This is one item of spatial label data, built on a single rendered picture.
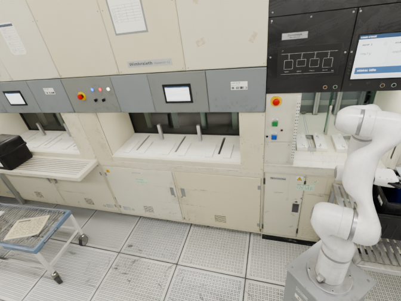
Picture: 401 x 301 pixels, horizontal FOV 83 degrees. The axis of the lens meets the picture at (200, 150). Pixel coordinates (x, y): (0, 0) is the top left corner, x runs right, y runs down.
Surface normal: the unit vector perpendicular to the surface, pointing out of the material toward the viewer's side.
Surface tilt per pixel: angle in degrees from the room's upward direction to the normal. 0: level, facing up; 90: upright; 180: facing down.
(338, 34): 90
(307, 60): 90
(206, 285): 0
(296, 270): 0
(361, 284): 0
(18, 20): 90
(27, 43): 90
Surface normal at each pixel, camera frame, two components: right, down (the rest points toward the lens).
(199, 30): -0.26, 0.55
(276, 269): -0.12, -0.83
